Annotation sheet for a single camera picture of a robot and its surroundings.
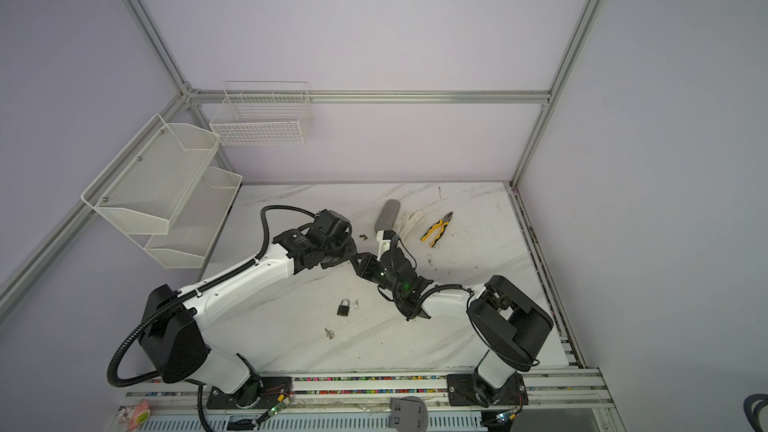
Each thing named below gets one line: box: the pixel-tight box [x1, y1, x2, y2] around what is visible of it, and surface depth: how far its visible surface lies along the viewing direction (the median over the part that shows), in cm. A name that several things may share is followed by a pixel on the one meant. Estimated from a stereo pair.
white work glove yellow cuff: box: [395, 210, 427, 242], surface depth 110 cm
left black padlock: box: [336, 298, 350, 317], surface depth 89 cm
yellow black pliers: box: [420, 211, 453, 247], surface depth 109 cm
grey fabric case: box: [374, 198, 401, 233], surface depth 110 cm
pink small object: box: [128, 400, 151, 431], surface depth 70 cm
